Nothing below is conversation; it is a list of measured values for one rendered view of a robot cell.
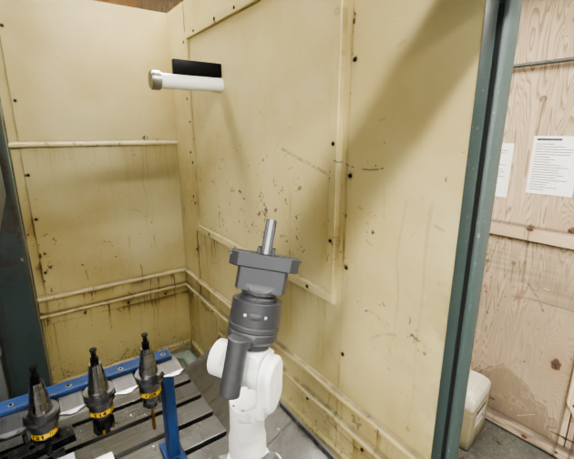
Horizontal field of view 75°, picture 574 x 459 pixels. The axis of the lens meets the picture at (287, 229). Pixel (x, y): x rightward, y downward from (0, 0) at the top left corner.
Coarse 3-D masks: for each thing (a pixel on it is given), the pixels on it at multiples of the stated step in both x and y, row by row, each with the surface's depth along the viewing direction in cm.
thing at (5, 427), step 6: (6, 414) 78; (12, 414) 78; (18, 414) 78; (0, 420) 76; (6, 420) 76; (12, 420) 76; (18, 420) 76; (0, 426) 75; (6, 426) 75; (12, 426) 75; (18, 426) 75; (24, 426) 75; (0, 432) 73; (6, 432) 73; (12, 432) 73; (18, 432) 74; (0, 438) 72; (6, 438) 72
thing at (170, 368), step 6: (168, 360) 96; (174, 360) 96; (162, 366) 94; (168, 366) 94; (174, 366) 94; (180, 366) 94; (162, 372) 92; (168, 372) 91; (174, 372) 91; (180, 372) 92
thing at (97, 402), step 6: (84, 390) 84; (108, 390) 84; (114, 390) 85; (84, 396) 82; (90, 396) 82; (96, 396) 82; (102, 396) 83; (108, 396) 83; (114, 396) 85; (90, 402) 81; (96, 402) 81; (102, 402) 83; (108, 402) 84; (90, 408) 82; (96, 408) 82
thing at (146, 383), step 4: (160, 368) 92; (136, 372) 90; (160, 372) 90; (136, 376) 89; (152, 376) 89; (156, 376) 89; (160, 376) 90; (136, 380) 88; (140, 380) 87; (144, 380) 87; (148, 380) 87; (152, 380) 89; (156, 380) 90; (160, 380) 90; (140, 384) 88; (144, 384) 88; (148, 384) 88; (152, 384) 89; (140, 388) 88; (144, 388) 88; (148, 388) 88
